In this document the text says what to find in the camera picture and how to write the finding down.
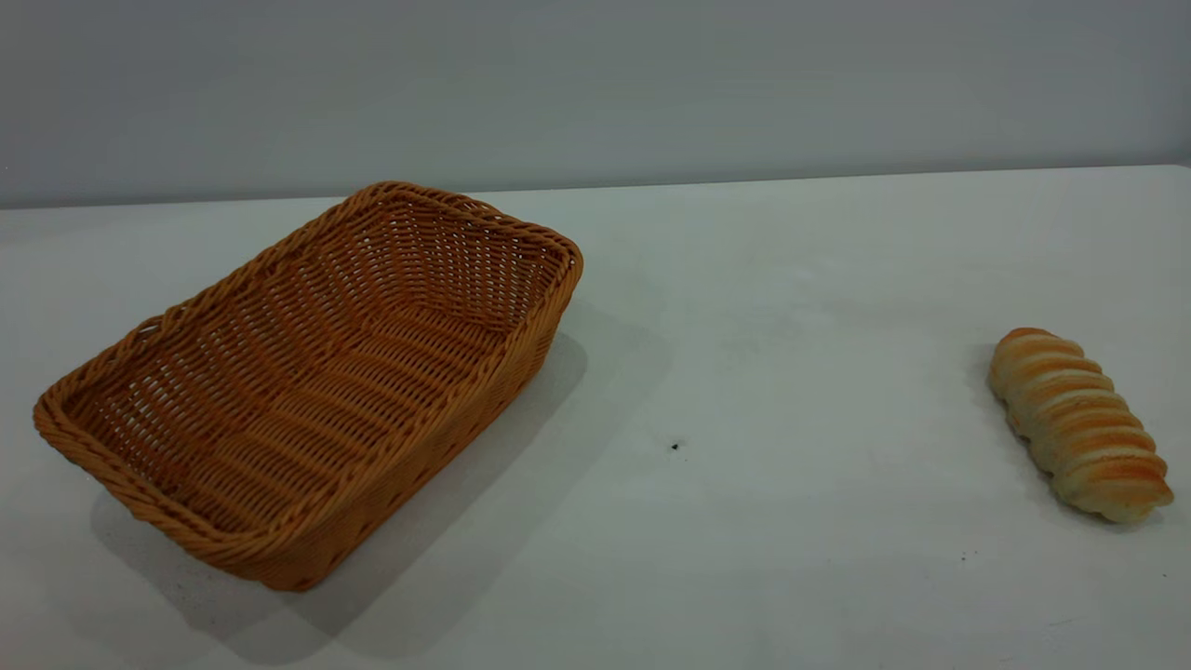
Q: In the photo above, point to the woven orange-yellow wicker basket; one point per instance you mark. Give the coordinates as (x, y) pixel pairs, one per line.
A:
(307, 391)

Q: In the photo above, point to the ridged golden bread loaf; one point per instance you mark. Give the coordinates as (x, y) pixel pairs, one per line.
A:
(1075, 419)

